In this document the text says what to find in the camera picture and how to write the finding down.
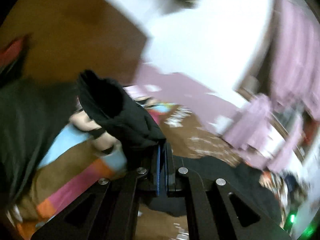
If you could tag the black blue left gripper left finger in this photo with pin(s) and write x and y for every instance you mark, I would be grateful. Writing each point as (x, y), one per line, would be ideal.
(94, 206)

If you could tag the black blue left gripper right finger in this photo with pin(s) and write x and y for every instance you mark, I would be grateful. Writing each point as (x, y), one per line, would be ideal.
(220, 201)

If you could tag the black puffer jacket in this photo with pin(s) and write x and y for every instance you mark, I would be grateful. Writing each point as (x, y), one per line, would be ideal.
(106, 102)

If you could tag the colourful monkey print bedspread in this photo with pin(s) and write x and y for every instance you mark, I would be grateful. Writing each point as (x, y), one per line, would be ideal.
(74, 163)

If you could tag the dark green jacket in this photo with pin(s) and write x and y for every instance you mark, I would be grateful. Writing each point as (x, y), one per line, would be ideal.
(32, 115)

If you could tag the right pink curtain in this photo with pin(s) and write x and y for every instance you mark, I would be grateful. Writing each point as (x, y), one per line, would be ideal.
(294, 76)

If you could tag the brown wooden headboard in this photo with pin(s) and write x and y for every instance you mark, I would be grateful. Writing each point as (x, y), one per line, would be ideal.
(69, 36)

